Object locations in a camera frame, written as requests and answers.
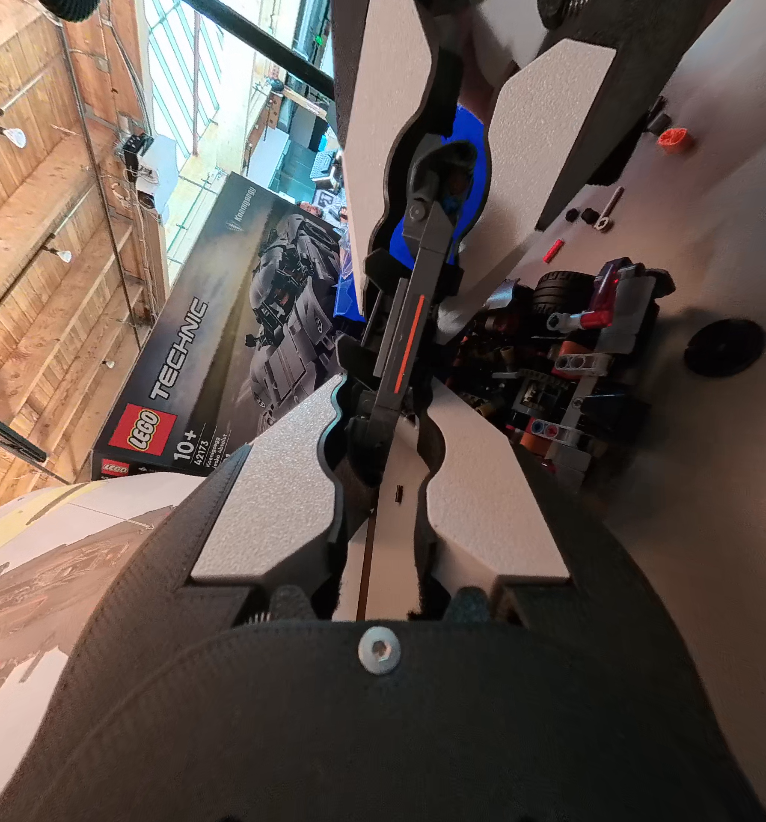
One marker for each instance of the black metal rail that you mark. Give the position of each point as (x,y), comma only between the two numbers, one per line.
(7,436)

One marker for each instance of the white instruction booklet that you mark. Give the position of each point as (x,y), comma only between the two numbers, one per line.
(68,578)

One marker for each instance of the black ribbed round fixture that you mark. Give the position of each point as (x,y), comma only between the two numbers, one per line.
(68,6)

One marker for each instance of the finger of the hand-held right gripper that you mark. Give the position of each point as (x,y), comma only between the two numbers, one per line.
(537,128)
(383,96)

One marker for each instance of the black round lego dish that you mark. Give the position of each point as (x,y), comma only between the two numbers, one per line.
(724,347)

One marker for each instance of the blue plastic bin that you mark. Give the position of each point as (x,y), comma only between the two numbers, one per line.
(469,128)

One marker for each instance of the dark lego set box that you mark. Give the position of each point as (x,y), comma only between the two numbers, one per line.
(197,353)

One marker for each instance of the small orange lego piece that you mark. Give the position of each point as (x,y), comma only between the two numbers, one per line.
(674,139)

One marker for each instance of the small dark grey lego piece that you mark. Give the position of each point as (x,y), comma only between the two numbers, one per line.
(658,119)

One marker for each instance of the person's right hand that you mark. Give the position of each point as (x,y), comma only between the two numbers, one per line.
(482,80)

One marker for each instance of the grey lego door panel assembly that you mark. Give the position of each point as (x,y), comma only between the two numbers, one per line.
(408,321)

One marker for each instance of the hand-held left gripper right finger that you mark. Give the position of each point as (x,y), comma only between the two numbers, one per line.
(492,514)

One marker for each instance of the white wall-mounted box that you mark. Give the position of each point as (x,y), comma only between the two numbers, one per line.
(158,173)

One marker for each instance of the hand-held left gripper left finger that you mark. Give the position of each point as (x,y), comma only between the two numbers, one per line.
(267,514)

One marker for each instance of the ceiling track lights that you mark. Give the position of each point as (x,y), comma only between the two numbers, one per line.
(16,136)

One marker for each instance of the black metal pole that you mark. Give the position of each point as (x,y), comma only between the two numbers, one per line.
(254,38)

